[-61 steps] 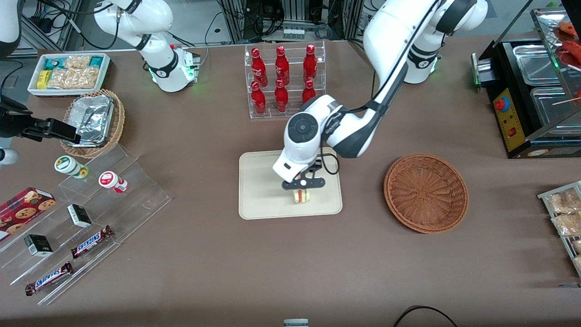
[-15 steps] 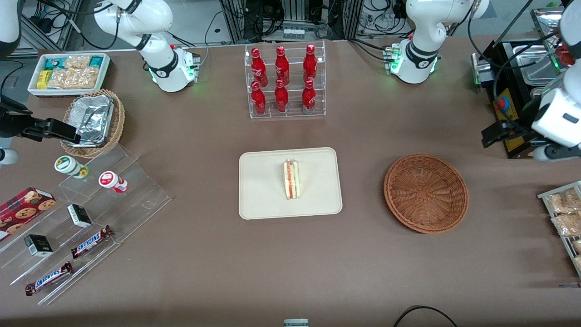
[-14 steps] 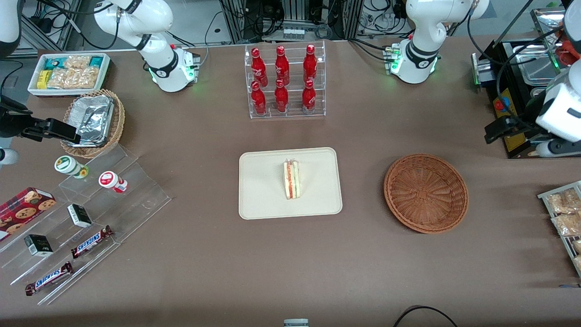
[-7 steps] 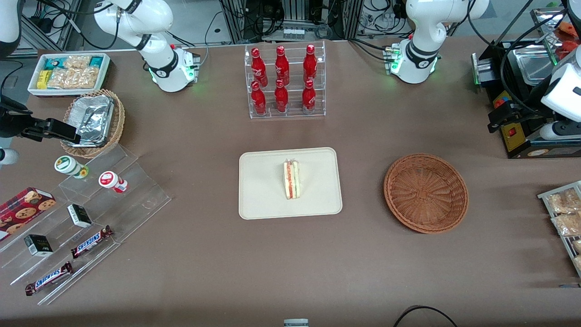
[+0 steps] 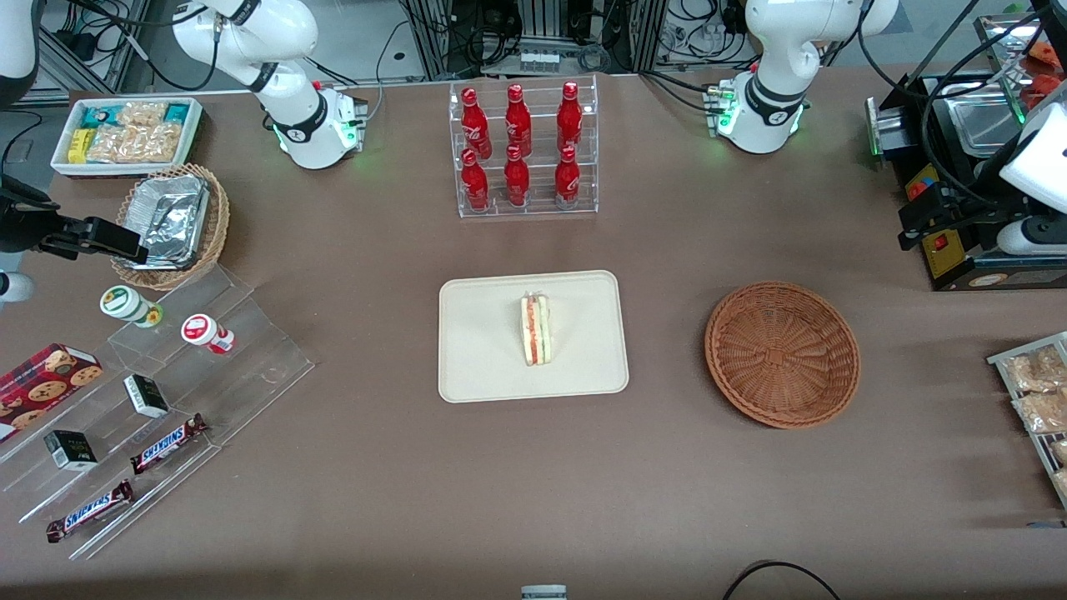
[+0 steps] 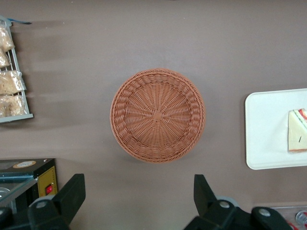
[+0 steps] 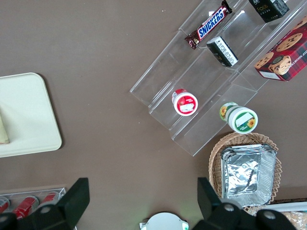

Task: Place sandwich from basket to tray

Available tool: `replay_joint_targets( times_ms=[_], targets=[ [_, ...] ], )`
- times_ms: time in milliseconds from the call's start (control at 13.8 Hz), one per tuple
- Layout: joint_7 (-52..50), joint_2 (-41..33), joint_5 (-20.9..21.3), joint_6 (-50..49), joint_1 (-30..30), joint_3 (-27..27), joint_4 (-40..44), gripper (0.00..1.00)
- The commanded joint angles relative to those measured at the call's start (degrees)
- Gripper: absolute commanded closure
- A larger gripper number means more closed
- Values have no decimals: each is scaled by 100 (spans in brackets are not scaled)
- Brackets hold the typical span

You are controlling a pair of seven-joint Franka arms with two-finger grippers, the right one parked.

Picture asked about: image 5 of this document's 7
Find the green capped yogurt bottle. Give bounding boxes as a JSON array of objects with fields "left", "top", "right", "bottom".
[{"left": 99, "top": 285, "right": 165, "bottom": 329}]

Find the clear acrylic step display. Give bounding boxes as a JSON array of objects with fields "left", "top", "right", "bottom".
[{"left": 0, "top": 264, "right": 316, "bottom": 562}]

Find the black cable loop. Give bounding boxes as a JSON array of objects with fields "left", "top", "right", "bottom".
[{"left": 720, "top": 560, "right": 844, "bottom": 600}]

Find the white snack bin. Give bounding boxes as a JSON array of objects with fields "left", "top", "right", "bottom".
[{"left": 49, "top": 97, "right": 204, "bottom": 181}]

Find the Snickers bar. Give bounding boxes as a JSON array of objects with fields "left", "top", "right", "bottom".
[
  {"left": 45, "top": 479, "right": 135, "bottom": 544},
  {"left": 128, "top": 413, "right": 210, "bottom": 477}
]

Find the red cola bottle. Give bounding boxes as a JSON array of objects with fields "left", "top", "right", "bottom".
[
  {"left": 503, "top": 145, "right": 532, "bottom": 208},
  {"left": 556, "top": 81, "right": 584, "bottom": 155},
  {"left": 460, "top": 148, "right": 491, "bottom": 213},
  {"left": 460, "top": 87, "right": 493, "bottom": 161},
  {"left": 503, "top": 83, "right": 534, "bottom": 158},
  {"left": 554, "top": 147, "right": 583, "bottom": 210}
]

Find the small wicker basket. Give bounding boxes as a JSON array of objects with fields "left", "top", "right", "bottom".
[{"left": 110, "top": 162, "right": 231, "bottom": 292}]

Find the small clear bag of crackers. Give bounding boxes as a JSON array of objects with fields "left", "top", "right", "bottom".
[{"left": 116, "top": 101, "right": 169, "bottom": 128}]

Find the clear acrylic bottle rack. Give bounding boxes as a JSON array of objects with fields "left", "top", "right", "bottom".
[{"left": 448, "top": 74, "right": 600, "bottom": 220}]

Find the triangle sandwich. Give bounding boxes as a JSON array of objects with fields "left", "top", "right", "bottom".
[{"left": 519, "top": 288, "right": 554, "bottom": 368}]

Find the beige plastic tray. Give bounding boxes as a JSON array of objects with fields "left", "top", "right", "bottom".
[{"left": 438, "top": 270, "right": 630, "bottom": 405}]

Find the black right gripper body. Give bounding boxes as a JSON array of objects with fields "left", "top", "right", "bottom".
[{"left": 0, "top": 175, "right": 61, "bottom": 253}]

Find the black food warmer cabinet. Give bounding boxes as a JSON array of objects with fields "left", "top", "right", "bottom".
[{"left": 865, "top": 12, "right": 1067, "bottom": 293}]

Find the red cookie box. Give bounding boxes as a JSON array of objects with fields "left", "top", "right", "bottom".
[{"left": 0, "top": 342, "right": 104, "bottom": 443}]

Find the large clear bag of crackers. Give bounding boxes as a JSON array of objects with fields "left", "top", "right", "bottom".
[{"left": 86, "top": 123, "right": 182, "bottom": 165}]

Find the small black carton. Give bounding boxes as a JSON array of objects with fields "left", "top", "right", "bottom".
[
  {"left": 43, "top": 429, "right": 99, "bottom": 473},
  {"left": 123, "top": 373, "right": 171, "bottom": 419}
]

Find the round brown wicker basket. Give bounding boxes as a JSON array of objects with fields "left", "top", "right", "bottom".
[{"left": 704, "top": 282, "right": 861, "bottom": 430}]

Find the stack of foil trays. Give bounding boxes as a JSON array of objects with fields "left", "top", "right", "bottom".
[{"left": 123, "top": 172, "right": 210, "bottom": 271}]

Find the steel warmer pan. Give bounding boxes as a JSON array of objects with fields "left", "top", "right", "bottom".
[{"left": 946, "top": 83, "right": 1028, "bottom": 159}]

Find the red capped yogurt bottle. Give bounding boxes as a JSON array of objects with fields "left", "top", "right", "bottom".
[{"left": 180, "top": 313, "right": 237, "bottom": 356}]

